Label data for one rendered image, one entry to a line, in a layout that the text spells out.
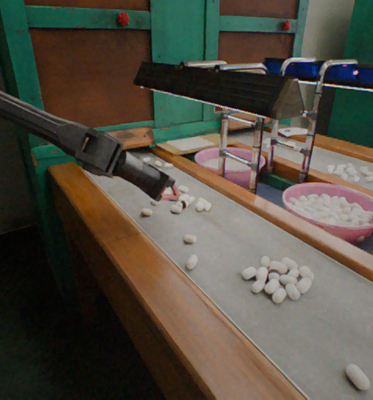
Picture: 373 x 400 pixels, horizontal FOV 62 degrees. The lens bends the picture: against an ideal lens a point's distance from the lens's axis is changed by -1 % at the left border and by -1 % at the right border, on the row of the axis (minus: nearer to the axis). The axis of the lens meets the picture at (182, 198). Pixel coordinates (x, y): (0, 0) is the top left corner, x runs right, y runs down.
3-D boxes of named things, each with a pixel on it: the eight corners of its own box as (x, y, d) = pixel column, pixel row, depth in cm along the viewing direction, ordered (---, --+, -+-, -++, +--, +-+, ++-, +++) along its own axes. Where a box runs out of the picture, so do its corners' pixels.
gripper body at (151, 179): (154, 166, 80) (132, 152, 75) (175, 180, 73) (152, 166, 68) (140, 187, 81) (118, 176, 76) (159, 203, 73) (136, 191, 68)
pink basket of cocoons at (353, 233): (367, 272, 74) (378, 239, 70) (263, 236, 89) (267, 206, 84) (381, 225, 94) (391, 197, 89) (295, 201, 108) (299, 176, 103)
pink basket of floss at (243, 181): (260, 198, 110) (263, 173, 105) (187, 190, 116) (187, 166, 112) (263, 171, 133) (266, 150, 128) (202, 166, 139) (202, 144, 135)
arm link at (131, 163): (115, 173, 65) (126, 148, 66) (99, 169, 70) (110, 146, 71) (139, 186, 70) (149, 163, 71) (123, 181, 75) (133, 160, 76)
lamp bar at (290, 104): (276, 121, 56) (281, 78, 53) (132, 85, 103) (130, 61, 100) (305, 116, 60) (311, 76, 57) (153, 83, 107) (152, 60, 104)
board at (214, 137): (173, 155, 123) (173, 153, 123) (155, 146, 134) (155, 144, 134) (237, 143, 139) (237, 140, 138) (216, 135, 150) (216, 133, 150)
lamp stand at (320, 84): (302, 200, 109) (328, 60, 89) (260, 180, 124) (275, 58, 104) (335, 187, 118) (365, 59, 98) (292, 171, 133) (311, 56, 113)
